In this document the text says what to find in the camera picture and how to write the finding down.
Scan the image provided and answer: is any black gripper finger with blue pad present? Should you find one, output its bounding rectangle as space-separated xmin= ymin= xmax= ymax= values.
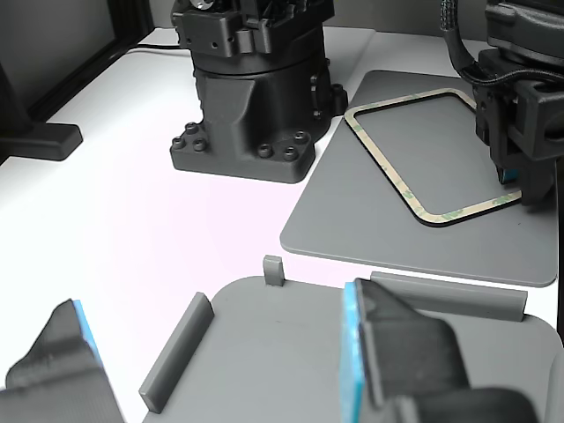
xmin=338 ymin=277 xmax=541 ymax=423
xmin=0 ymin=298 xmax=127 ymax=423

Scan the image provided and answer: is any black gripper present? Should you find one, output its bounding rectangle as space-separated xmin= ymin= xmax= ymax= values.
xmin=473 ymin=47 xmax=564 ymax=207

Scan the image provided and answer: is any rectangular frame with tan liner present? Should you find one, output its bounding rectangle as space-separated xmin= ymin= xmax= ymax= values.
xmin=343 ymin=87 xmax=525 ymax=229

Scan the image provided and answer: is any grey holder plate with ridges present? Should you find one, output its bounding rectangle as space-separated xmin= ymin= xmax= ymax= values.
xmin=137 ymin=254 xmax=564 ymax=423

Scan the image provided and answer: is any flat grey tray plate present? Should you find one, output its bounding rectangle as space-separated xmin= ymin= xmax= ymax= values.
xmin=279 ymin=69 xmax=557 ymax=290

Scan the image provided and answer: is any black stand with foot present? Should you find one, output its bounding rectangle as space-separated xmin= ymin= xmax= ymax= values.
xmin=0 ymin=56 xmax=84 ymax=161

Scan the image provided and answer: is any black braided cable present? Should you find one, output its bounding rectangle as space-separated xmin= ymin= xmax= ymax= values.
xmin=438 ymin=0 xmax=564 ymax=88

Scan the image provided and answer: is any thin black cable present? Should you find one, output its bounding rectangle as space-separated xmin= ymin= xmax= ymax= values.
xmin=135 ymin=41 xmax=195 ymax=55

